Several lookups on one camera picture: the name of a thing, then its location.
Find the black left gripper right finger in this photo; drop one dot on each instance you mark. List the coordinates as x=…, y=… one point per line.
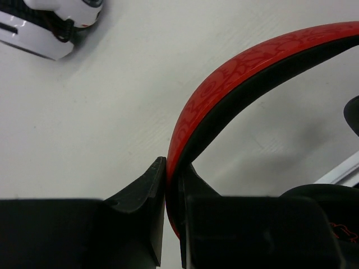
x=251, y=232

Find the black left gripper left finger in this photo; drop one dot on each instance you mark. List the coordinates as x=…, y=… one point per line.
x=123, y=231

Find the red black headphones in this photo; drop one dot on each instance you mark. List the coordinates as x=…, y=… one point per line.
x=238, y=83

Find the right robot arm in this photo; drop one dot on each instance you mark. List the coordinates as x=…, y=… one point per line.
x=351, y=112

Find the white black headphones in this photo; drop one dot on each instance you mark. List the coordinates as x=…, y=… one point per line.
x=47, y=28

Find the aluminium table edge rail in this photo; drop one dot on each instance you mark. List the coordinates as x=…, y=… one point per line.
x=346, y=173

